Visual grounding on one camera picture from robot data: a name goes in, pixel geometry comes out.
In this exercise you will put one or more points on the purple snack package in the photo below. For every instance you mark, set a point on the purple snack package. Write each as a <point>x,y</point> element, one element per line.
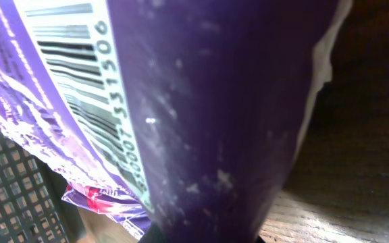
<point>188,113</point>

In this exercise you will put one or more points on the grey plastic basket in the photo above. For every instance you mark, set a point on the grey plastic basket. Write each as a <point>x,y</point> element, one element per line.
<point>31,208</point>

